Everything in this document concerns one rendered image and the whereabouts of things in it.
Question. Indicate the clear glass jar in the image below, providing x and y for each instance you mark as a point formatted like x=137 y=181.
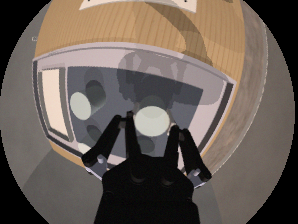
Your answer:
x=89 y=140
x=86 y=102
x=147 y=147
x=152 y=118

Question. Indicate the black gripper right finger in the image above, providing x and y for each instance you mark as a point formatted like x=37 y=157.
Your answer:
x=195 y=169

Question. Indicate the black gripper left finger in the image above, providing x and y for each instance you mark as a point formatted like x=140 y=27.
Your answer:
x=95 y=159

